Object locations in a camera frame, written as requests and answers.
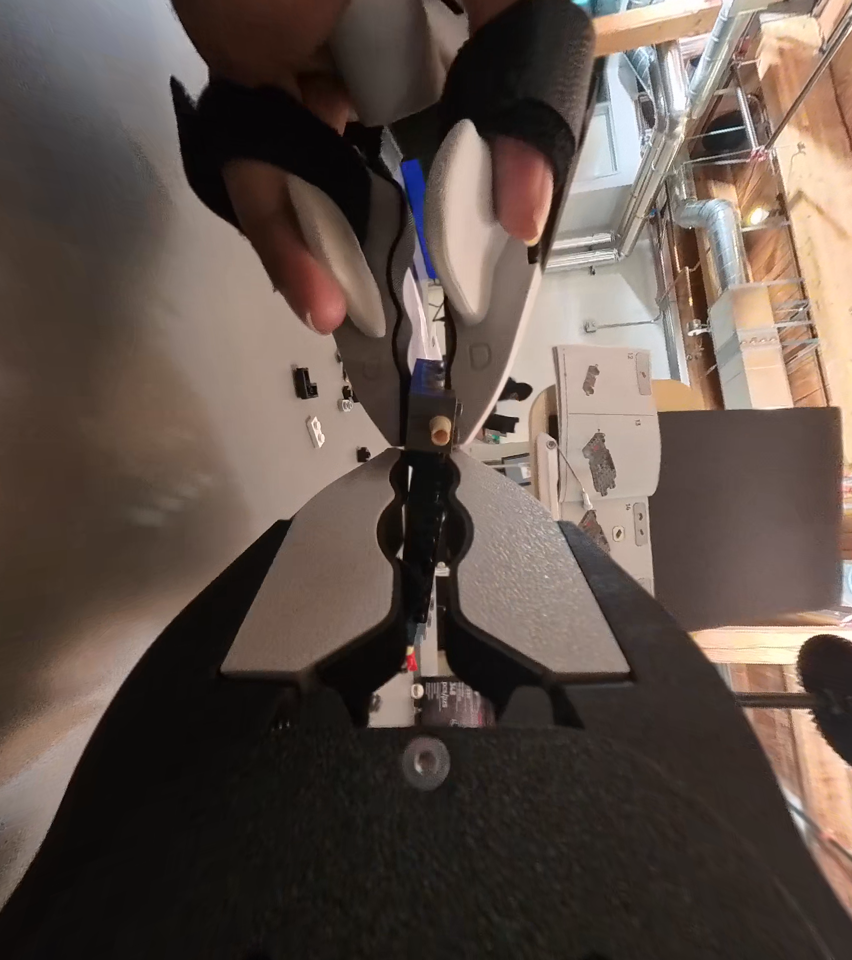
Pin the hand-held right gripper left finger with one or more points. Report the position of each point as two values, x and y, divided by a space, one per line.
313 585

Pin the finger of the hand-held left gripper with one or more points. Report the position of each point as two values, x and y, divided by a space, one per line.
373 382
489 367

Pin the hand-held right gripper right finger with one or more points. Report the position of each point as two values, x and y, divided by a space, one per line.
538 592

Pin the black grey brick assembly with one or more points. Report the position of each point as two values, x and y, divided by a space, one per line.
426 420

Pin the grey desk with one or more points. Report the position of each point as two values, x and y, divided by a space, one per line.
58 300

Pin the pile of small loose bricks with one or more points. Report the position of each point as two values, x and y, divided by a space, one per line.
363 453

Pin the black corner plate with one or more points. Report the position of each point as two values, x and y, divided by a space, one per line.
300 382

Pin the white two-stud plate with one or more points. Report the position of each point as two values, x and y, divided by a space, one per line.
316 431

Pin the blue plastic bin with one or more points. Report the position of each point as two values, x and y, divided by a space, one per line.
412 187

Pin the brick instruction booklet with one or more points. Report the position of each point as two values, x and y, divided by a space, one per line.
625 397

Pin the black labelled packet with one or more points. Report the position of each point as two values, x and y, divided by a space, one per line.
444 705

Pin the black flat panel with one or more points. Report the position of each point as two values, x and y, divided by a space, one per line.
748 517

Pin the pale ventilation unit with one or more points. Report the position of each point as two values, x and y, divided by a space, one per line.
745 352

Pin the ceiling lamp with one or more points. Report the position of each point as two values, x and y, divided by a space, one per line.
756 216

